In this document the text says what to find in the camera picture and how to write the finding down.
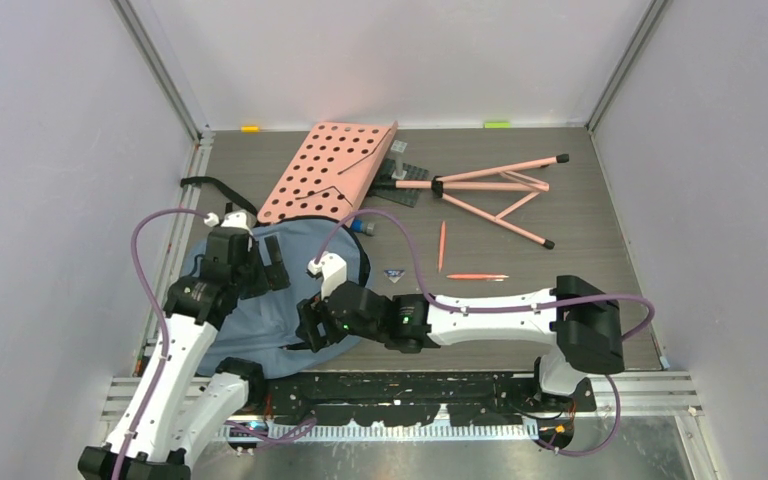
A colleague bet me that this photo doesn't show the blue fabric backpack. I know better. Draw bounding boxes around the blue fabric backpack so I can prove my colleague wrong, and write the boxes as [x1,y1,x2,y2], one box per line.
[163,216,371,379]

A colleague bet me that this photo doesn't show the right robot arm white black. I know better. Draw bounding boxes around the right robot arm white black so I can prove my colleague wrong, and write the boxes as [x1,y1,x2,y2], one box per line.
[296,275,625,411]

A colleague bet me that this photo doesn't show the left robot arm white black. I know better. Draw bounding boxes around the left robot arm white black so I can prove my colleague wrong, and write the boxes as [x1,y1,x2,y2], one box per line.
[78,227,290,479]

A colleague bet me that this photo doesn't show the blue triangle badge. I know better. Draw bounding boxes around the blue triangle badge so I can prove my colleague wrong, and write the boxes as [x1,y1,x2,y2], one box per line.
[384,269,405,283]

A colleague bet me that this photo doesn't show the blue marker pen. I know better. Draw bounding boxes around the blue marker pen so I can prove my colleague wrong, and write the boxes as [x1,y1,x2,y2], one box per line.
[349,218,375,236]

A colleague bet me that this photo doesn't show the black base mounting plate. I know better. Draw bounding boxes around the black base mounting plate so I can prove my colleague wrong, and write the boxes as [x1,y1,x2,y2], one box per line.
[264,371,596,427]

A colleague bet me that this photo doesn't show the orange pen vertical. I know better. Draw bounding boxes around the orange pen vertical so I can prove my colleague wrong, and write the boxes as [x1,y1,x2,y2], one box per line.
[437,220,447,273]

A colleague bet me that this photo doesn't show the pink perforated stand board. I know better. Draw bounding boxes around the pink perforated stand board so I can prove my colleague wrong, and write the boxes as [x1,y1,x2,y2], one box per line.
[258,121,399,225]

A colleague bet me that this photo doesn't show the dark grey lego baseplate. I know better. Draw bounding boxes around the dark grey lego baseplate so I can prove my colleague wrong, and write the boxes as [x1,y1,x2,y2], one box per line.
[367,158,430,208]

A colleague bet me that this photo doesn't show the orange pen horizontal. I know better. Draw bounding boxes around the orange pen horizontal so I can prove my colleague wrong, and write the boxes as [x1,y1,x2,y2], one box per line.
[446,273,510,281]

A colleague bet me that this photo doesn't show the pink folding stand legs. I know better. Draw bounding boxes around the pink folding stand legs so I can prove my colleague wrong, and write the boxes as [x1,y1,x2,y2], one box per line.
[391,153,570,250]

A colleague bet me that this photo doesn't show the green tape marker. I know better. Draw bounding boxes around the green tape marker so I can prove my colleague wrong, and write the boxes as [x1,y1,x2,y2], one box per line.
[482,121,511,129]

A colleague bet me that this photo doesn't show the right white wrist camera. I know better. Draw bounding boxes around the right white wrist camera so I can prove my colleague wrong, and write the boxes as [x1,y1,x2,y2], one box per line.
[307,252,348,300]

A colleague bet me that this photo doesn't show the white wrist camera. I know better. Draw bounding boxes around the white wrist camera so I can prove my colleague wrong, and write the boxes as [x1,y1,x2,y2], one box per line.
[203,210,256,241]
[307,252,348,300]

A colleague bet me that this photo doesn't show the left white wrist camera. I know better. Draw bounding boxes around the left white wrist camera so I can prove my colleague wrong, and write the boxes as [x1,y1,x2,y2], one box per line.
[203,210,256,241]

